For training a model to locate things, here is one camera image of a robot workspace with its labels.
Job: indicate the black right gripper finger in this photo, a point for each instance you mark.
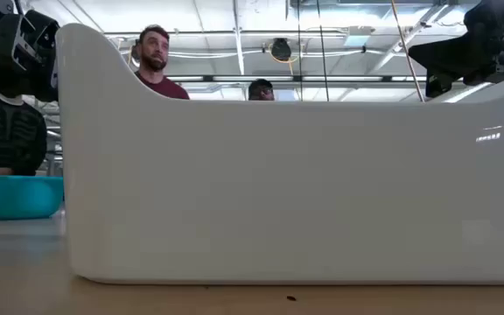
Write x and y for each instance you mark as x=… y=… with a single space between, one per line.
x=444 y=59

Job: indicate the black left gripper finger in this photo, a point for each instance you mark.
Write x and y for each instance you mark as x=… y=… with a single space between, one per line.
x=47 y=52

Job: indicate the teal measuring cup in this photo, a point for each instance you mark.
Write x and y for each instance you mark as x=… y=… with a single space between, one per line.
x=16 y=197

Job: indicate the large white plastic basket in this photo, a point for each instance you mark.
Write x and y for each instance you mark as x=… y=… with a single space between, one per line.
x=278 y=192

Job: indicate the copper coloured slanted pole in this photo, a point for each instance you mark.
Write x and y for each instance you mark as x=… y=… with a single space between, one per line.
x=407 y=50

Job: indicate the person in dark sweater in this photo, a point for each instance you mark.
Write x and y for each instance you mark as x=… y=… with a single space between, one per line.
x=7 y=135

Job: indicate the person in maroon shirt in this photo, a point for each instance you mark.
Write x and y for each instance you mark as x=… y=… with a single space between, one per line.
x=158 y=65

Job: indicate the person with dark hair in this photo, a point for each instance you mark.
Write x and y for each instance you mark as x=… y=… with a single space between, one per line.
x=261 y=90

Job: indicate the small dark crumb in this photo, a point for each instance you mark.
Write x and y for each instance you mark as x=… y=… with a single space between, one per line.
x=291 y=298

